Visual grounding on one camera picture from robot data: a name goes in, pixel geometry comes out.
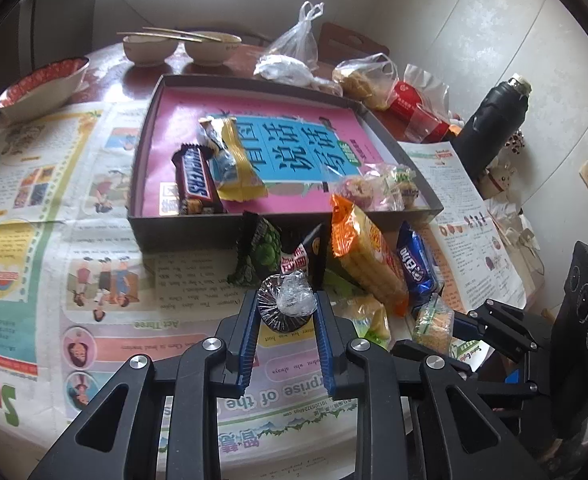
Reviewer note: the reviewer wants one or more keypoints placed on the green and black snack packet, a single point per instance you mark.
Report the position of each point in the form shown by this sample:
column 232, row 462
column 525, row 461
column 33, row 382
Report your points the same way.
column 261, row 250

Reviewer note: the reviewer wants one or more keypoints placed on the wooden chair with cutout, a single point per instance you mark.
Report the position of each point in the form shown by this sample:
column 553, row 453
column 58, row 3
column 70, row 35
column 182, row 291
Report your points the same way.
column 344, row 40

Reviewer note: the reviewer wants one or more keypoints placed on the red patterned bowl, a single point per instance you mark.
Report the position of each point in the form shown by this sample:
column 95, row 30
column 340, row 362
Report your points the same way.
column 39, row 95

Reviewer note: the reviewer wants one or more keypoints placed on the dark round cake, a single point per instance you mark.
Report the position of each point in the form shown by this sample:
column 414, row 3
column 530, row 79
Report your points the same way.
column 286, row 302

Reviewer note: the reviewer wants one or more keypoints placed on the wooden chopstick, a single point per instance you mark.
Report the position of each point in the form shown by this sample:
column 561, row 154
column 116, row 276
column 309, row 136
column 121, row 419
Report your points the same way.
column 159, row 36
column 184, row 33

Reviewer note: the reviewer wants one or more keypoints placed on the clear plastic cup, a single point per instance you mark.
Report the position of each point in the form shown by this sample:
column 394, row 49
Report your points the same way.
column 421, row 125

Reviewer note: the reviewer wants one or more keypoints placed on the black thermos bottle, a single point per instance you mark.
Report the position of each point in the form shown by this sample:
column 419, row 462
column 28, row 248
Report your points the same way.
column 494, row 130

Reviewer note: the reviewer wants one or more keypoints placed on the pink and blue book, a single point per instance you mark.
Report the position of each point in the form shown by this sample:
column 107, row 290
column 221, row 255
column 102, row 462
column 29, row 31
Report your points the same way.
column 294, row 155

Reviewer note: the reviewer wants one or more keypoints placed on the small green rice cracker packet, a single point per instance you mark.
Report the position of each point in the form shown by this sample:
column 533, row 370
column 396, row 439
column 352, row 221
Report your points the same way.
column 431, row 327

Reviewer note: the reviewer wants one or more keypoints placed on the white plastic wrapping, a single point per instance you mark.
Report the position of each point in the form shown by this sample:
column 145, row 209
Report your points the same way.
column 511, row 232

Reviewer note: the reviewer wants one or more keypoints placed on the yellow candy bar packet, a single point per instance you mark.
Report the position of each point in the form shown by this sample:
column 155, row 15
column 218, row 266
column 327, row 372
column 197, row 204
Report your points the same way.
column 239, row 170

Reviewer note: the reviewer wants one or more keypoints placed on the white tissue paper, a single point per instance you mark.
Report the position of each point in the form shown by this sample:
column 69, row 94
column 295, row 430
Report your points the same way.
column 426, row 82

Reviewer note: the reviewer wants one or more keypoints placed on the white text newspaper sheet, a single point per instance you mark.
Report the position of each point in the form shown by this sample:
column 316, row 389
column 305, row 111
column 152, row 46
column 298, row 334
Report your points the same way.
column 469, row 260

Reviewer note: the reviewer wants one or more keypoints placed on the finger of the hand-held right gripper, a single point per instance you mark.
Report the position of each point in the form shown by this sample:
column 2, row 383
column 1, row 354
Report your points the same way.
column 499, row 325
column 504, row 395

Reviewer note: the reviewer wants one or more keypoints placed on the spotted cloth item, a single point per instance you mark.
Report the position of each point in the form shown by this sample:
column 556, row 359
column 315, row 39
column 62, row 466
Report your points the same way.
column 514, row 144

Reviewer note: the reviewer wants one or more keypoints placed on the tall clear plastic bag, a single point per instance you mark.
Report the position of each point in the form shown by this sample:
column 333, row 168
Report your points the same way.
column 296, row 42

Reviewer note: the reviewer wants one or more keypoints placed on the light green snack packet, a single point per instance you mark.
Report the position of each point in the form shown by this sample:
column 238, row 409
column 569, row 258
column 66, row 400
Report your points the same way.
column 371, row 317

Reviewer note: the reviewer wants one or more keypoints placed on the blue cookie packet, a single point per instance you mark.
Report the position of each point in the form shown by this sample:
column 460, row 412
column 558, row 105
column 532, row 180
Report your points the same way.
column 416, row 270

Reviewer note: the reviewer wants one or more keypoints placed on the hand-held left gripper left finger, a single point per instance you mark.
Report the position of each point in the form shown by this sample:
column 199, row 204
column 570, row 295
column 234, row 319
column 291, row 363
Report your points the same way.
column 248, row 345

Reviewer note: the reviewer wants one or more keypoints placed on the orange corn stick packet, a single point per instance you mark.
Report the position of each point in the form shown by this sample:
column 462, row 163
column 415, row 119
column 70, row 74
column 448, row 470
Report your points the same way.
column 369, row 260

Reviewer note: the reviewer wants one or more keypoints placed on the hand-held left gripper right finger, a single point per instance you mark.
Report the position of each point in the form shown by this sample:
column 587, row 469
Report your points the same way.
column 324, row 345

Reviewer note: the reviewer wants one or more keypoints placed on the white ceramic bowl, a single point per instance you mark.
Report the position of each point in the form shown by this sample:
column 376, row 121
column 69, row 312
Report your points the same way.
column 149, row 52
column 211, row 52

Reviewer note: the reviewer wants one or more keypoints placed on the plastic bag of yellow food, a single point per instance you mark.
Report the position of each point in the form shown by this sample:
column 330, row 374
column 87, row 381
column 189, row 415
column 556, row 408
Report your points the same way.
column 361, row 82

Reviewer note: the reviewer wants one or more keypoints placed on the red tissue pack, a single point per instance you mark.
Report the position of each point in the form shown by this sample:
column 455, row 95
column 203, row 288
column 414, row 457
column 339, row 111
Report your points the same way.
column 404, row 100

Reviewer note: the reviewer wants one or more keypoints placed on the large colourful newspaper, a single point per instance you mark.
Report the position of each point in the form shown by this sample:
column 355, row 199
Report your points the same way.
column 34, row 240

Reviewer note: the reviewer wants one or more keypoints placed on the brown chocolate bar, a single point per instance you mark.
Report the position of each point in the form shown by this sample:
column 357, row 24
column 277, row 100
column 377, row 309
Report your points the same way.
column 196, row 180

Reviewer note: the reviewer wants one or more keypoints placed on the white crumpled plastic bag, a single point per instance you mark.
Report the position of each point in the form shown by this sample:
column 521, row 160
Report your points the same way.
column 284, row 70

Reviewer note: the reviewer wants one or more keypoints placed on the clear purple pastry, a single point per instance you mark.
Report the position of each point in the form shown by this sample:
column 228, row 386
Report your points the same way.
column 356, row 192

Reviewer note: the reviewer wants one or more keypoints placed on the grey refrigerator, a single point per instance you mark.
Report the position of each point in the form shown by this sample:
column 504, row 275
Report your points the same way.
column 59, row 15

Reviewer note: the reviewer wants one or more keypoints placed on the grey cardboard box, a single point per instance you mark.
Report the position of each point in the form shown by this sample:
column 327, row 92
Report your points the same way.
column 189, row 232

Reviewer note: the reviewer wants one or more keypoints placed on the white worksheet paper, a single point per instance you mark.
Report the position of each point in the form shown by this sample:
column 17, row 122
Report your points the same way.
column 294, row 470

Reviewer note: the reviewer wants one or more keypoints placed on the rabbit figurine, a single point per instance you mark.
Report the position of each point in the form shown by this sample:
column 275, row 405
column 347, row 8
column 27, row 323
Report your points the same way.
column 499, row 177

